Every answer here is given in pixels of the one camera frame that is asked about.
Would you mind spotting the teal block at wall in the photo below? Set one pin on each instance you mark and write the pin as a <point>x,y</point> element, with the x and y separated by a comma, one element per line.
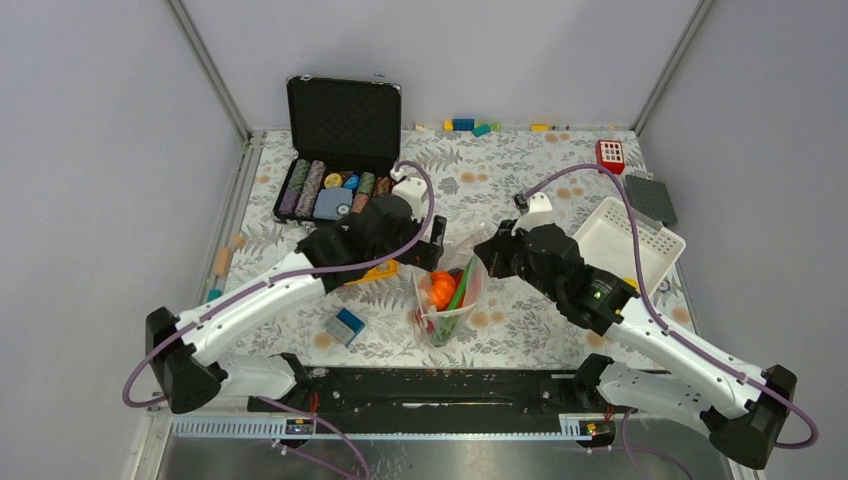
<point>481,130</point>

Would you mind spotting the green toy bean pod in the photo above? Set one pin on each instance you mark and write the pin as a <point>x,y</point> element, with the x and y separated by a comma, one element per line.
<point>455,314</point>

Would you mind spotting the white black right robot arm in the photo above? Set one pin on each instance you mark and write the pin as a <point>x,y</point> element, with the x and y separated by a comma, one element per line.
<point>740,407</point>

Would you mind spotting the blue block at wall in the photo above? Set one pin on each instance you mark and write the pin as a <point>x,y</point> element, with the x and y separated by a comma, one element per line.
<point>462,124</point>

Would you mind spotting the white plastic food basket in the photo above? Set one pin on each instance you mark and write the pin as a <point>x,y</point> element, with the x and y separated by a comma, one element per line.
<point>605,241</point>

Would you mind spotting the clear dotted zip top bag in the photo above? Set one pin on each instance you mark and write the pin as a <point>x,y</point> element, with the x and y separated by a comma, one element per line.
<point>459,248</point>

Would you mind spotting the blue grey building block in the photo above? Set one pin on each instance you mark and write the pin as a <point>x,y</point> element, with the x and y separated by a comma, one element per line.
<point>344,326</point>

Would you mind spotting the dark grey building baseplate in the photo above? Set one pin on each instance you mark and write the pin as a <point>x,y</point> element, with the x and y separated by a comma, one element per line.
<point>651,198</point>

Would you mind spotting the red white window block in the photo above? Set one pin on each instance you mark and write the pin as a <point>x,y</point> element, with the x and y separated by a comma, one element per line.
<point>610,154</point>

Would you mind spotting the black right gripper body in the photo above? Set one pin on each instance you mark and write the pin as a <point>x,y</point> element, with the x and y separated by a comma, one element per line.
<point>512,259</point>

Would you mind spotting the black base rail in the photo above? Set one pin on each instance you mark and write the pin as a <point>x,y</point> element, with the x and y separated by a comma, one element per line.
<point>440,401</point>

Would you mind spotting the black poker chip case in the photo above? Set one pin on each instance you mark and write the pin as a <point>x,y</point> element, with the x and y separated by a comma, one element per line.
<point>348,125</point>

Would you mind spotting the wooden block left edge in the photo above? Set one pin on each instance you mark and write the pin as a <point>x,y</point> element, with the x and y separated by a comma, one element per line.
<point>222,261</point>

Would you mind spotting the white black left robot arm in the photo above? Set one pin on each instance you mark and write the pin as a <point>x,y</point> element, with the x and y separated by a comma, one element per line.
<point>189,352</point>

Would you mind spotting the teal block left edge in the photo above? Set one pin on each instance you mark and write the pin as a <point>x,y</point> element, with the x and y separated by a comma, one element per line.
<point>213,294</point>

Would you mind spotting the orange toy pumpkin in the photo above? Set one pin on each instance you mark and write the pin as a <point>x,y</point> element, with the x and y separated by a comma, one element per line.
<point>442,289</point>

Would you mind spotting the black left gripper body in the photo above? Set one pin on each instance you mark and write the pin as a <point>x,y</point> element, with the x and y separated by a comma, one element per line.
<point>413,248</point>

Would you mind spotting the orange yellow toy block car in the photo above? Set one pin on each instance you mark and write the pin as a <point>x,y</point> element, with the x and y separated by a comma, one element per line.
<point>385,270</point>

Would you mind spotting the floral patterned table mat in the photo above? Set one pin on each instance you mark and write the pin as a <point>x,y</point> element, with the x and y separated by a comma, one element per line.
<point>475,180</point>

